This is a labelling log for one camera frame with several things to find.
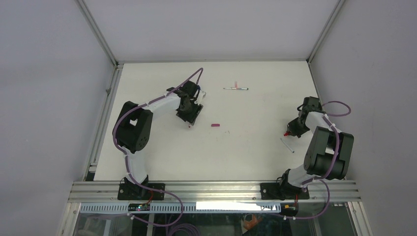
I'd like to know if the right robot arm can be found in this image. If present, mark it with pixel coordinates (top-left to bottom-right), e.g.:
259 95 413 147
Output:
277 96 354 199

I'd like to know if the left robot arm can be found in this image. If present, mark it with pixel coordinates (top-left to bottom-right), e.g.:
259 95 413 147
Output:
112 81 205 200

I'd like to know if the white pen black tip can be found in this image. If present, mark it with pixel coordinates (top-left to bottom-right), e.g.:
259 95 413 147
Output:
280 138 295 153

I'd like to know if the black green tipped pen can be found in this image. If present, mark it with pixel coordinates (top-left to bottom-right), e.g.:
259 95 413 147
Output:
223 87 249 90

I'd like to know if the orange object below table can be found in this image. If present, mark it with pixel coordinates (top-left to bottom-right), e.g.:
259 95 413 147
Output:
242 214 263 231

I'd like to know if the small circuit board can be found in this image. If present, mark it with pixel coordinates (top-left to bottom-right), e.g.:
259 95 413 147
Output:
128 204 150 212

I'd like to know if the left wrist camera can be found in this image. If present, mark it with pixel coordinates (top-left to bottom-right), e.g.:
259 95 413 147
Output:
196 90 206 104

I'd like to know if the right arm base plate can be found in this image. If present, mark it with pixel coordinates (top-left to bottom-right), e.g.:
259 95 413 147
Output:
260 182 310 200

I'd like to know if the white slotted cable duct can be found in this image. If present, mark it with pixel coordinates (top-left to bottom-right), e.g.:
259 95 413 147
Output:
80 201 281 214

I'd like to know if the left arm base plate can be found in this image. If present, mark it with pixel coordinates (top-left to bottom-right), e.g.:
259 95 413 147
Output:
117 182 165 201

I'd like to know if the aluminium frame rail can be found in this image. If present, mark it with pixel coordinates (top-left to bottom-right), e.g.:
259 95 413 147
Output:
68 180 362 203

